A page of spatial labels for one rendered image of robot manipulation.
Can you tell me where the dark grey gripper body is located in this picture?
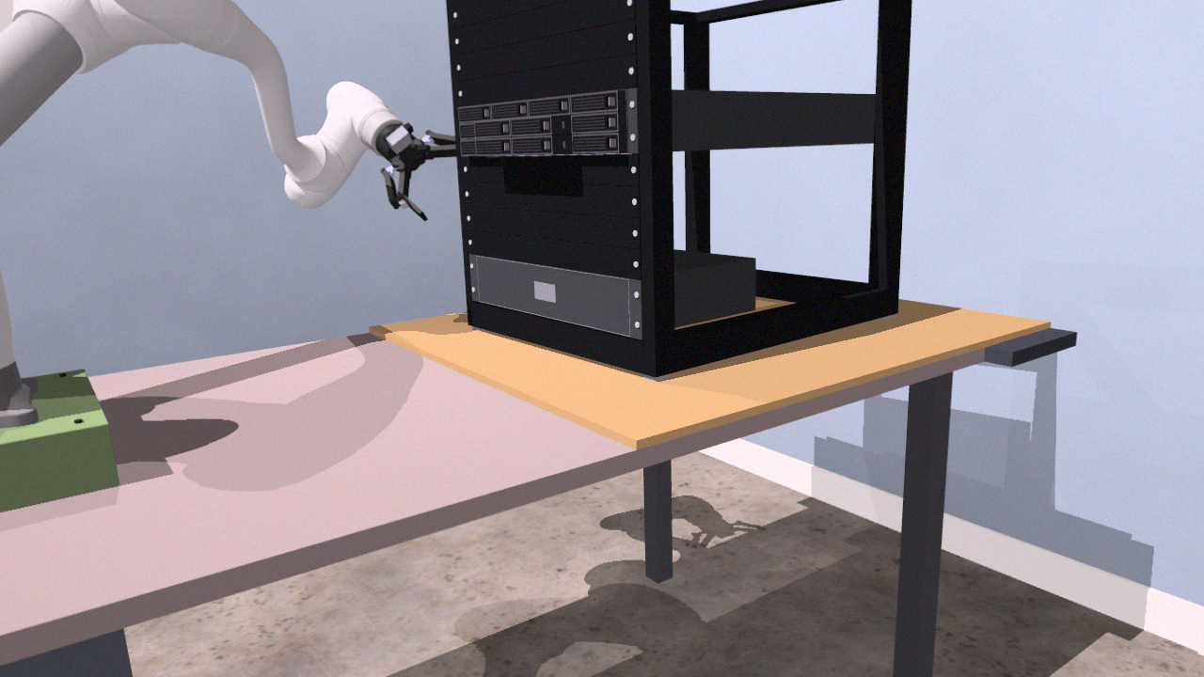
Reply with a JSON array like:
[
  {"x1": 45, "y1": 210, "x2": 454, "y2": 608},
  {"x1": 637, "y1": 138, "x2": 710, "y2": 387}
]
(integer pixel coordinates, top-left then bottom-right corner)
[{"x1": 374, "y1": 123, "x2": 426, "y2": 172}]

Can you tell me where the tan wooden board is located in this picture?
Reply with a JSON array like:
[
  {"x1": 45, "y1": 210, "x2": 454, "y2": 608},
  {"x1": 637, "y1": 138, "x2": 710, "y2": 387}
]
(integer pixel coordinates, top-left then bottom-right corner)
[{"x1": 368, "y1": 299, "x2": 1051, "y2": 451}]

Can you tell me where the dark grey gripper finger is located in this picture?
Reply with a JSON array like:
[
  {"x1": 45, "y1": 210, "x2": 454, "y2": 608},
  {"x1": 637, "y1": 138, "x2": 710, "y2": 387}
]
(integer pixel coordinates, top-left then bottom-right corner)
[
  {"x1": 380, "y1": 152, "x2": 427, "y2": 220},
  {"x1": 408, "y1": 130, "x2": 456, "y2": 160}
]

